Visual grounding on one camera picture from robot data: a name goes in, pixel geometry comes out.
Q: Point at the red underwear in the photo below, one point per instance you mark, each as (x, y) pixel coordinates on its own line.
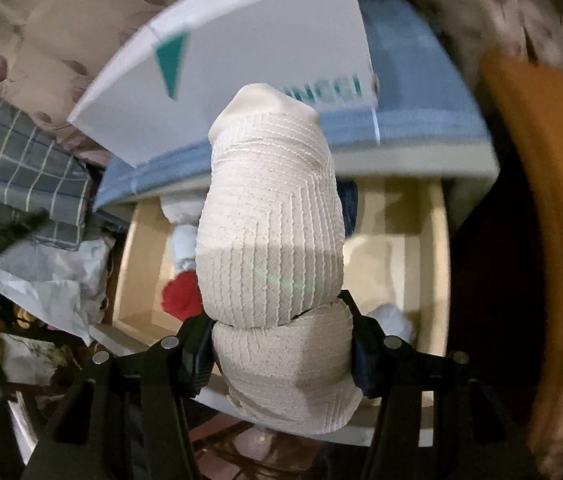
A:
(181, 297)

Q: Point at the leaf printed curtain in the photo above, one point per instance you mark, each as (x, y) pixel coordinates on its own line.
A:
(36, 25)

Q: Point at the white leaf printed cloth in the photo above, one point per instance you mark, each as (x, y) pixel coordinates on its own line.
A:
(46, 290)

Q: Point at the wooden drawer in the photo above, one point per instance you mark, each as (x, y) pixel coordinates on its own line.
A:
(396, 240)

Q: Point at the beige textured underwear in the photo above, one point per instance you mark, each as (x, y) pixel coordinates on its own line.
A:
(266, 240)

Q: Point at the blue checked cloth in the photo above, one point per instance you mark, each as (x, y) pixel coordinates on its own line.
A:
(411, 100)

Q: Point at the dark blue underwear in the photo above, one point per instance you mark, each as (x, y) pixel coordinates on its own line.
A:
(349, 205)

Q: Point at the grey plaid quilt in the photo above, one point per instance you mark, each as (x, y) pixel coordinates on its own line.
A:
(16, 165)

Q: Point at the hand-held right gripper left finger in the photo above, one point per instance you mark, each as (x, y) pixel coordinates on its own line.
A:
(201, 360)

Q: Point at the white nightstand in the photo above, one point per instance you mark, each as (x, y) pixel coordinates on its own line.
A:
(411, 165)

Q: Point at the white cardboard box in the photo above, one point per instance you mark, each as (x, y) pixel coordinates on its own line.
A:
(261, 35)

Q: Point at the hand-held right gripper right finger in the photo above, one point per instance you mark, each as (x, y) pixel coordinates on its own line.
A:
(361, 365)

